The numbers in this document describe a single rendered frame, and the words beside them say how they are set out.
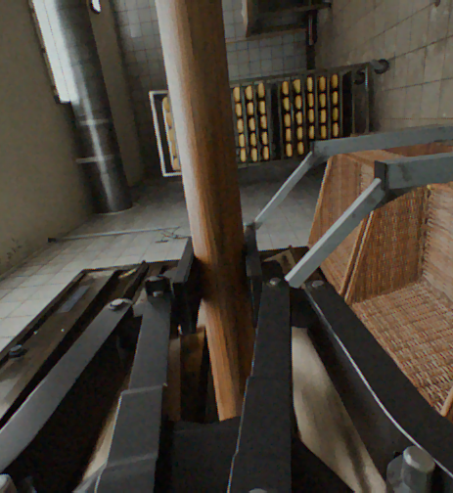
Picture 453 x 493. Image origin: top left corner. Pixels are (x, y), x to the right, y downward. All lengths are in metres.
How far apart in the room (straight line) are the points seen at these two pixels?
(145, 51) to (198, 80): 5.18
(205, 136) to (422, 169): 0.47
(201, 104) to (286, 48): 5.10
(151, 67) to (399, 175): 4.88
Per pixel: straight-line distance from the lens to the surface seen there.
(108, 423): 1.05
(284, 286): 0.15
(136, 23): 5.42
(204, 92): 0.17
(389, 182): 0.59
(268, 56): 5.23
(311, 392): 1.00
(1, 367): 1.46
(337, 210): 1.77
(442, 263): 1.21
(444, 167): 0.62
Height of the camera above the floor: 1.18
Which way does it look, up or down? 3 degrees up
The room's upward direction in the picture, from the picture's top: 96 degrees counter-clockwise
